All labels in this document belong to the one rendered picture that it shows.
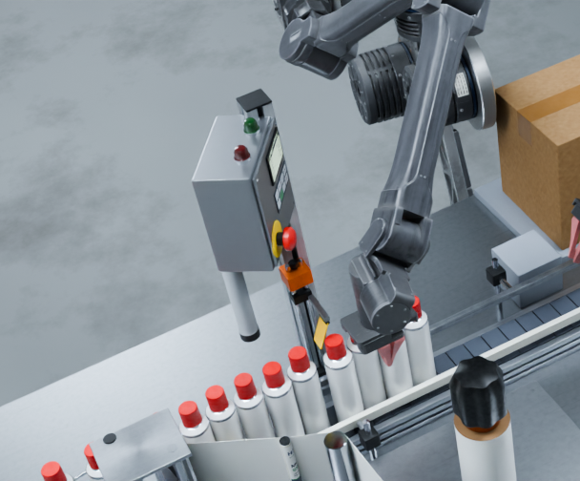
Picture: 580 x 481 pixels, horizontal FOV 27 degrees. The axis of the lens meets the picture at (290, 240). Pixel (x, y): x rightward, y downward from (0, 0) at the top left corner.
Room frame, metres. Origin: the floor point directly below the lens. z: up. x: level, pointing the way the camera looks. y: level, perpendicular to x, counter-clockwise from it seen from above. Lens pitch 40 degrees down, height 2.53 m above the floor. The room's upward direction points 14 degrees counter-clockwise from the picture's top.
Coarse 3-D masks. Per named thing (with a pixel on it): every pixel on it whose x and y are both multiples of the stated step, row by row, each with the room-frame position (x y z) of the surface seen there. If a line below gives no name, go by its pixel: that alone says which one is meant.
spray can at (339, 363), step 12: (336, 336) 1.46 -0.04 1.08; (336, 348) 1.44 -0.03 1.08; (324, 360) 1.46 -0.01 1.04; (336, 360) 1.44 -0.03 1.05; (348, 360) 1.44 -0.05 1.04; (336, 372) 1.43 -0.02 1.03; (348, 372) 1.43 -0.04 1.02; (336, 384) 1.44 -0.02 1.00; (348, 384) 1.43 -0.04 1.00; (336, 396) 1.44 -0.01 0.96; (348, 396) 1.43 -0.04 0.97; (360, 396) 1.45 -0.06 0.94; (336, 408) 1.45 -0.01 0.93; (348, 408) 1.43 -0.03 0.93; (360, 408) 1.44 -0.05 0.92
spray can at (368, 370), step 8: (352, 344) 1.47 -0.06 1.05; (352, 352) 1.46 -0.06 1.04; (360, 352) 1.46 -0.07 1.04; (376, 352) 1.47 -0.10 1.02; (360, 360) 1.46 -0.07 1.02; (368, 360) 1.46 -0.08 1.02; (376, 360) 1.46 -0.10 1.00; (360, 368) 1.46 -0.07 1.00; (368, 368) 1.46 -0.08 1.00; (376, 368) 1.46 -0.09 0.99; (360, 376) 1.46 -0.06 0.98; (368, 376) 1.46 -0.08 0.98; (376, 376) 1.46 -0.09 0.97; (360, 384) 1.46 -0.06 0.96; (368, 384) 1.46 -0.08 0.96; (376, 384) 1.46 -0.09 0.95; (368, 392) 1.46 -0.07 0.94; (376, 392) 1.46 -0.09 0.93; (384, 392) 1.47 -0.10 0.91; (368, 400) 1.46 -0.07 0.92; (376, 400) 1.46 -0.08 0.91; (384, 400) 1.47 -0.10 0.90
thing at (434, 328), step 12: (564, 264) 1.63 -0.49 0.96; (576, 264) 1.63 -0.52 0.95; (540, 276) 1.62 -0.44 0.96; (552, 276) 1.62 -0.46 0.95; (516, 288) 1.60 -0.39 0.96; (528, 288) 1.60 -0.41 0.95; (492, 300) 1.58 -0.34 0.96; (504, 300) 1.59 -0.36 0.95; (468, 312) 1.57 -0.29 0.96; (432, 324) 1.56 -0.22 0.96; (444, 324) 1.55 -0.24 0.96; (324, 384) 1.49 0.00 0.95
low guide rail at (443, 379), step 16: (560, 320) 1.54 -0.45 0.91; (576, 320) 1.54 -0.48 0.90; (528, 336) 1.52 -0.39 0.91; (544, 336) 1.53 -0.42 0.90; (496, 352) 1.50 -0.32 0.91; (432, 384) 1.46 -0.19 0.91; (400, 400) 1.44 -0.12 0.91; (352, 416) 1.43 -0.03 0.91; (368, 416) 1.43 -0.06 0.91; (320, 432) 1.41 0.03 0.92
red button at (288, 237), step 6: (288, 228) 1.46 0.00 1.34; (282, 234) 1.46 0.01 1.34; (288, 234) 1.45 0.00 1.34; (294, 234) 1.45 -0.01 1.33; (276, 240) 1.45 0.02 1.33; (282, 240) 1.45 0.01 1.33; (288, 240) 1.44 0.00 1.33; (294, 240) 1.45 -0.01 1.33; (288, 246) 1.44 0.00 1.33; (294, 246) 1.44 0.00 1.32
